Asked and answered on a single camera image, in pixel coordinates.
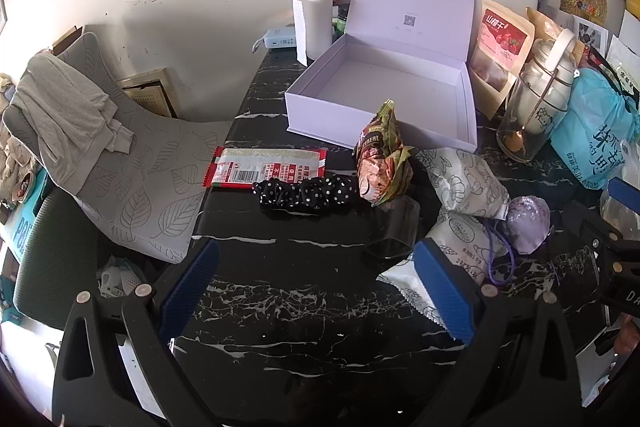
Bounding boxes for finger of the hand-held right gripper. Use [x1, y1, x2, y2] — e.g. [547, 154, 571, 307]
[607, 177, 640, 220]
[560, 202, 640, 269]

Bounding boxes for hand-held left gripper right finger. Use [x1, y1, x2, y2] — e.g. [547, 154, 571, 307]
[412, 237, 598, 427]

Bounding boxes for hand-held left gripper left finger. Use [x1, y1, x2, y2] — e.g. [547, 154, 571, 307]
[52, 238, 221, 427]

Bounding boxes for white printed snack packet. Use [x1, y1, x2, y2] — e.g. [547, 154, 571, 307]
[377, 212, 501, 328]
[424, 147, 511, 220]

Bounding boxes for purple sachet pouch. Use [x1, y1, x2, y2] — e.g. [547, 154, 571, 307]
[492, 196, 552, 285]

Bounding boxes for red white snack packet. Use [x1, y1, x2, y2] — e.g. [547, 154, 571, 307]
[202, 146, 328, 190]

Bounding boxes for brown green cereal packet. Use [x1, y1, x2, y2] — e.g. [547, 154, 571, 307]
[352, 99, 416, 206]

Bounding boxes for black polka dot scrunchie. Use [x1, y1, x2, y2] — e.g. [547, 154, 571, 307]
[252, 174, 361, 212]

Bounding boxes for lavender gift box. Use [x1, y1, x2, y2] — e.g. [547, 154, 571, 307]
[285, 0, 481, 152]

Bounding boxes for blue plastic bag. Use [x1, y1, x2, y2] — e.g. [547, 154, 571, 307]
[550, 68, 640, 192]

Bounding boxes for grey leaf pattern pillow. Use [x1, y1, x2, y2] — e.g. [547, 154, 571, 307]
[55, 32, 233, 264]

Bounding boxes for glass jar with white lid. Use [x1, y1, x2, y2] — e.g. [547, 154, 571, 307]
[496, 28, 577, 164]

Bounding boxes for green office chair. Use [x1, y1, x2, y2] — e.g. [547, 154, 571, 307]
[12, 187, 101, 330]

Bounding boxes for white paper bag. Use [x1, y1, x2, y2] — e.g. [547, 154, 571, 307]
[605, 9, 640, 98]

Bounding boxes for brown kraft pouch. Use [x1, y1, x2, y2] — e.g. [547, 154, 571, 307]
[525, 7, 586, 58]

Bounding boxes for red dried fruit pouch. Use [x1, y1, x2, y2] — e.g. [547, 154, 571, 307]
[467, 0, 536, 118]

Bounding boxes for grey garment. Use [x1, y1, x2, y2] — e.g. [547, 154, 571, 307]
[2, 54, 136, 198]

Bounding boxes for light blue device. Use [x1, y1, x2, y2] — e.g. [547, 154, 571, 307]
[252, 27, 296, 54]

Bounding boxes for green jar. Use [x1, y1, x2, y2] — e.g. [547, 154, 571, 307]
[332, 6, 350, 40]

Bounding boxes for white paper towel roll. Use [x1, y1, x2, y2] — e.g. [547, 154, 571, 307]
[291, 0, 334, 66]

